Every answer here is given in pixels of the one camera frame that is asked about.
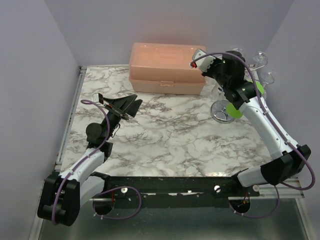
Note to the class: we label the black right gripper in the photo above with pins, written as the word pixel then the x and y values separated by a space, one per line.
pixel 215 61

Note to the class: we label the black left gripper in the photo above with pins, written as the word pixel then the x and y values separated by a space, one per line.
pixel 126 104

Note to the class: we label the tall clear wine glass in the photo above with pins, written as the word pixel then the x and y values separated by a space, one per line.
pixel 238 49

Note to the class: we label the green plastic goblet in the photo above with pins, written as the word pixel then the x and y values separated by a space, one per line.
pixel 235 113

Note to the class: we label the clear stemmed wine glass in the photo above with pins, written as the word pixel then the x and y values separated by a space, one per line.
pixel 261 60

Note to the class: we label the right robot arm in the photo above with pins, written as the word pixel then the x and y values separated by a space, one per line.
pixel 288 157

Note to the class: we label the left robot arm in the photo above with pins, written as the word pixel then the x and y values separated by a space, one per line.
pixel 64 193

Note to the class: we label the pink plastic storage box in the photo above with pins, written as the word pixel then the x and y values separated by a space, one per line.
pixel 165 69

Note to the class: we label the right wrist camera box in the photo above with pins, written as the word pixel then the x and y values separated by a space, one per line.
pixel 202 64

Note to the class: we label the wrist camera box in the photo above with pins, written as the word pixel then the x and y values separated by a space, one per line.
pixel 98 98
pixel 202 64

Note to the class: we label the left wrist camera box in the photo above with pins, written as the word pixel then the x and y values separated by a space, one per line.
pixel 98 98

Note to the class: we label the chrome wire wine glass rack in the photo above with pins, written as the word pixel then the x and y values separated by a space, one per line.
pixel 218 112

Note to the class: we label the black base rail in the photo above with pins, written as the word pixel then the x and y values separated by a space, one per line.
pixel 155 192

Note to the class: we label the aluminium table frame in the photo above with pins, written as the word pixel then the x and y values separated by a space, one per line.
pixel 37 223

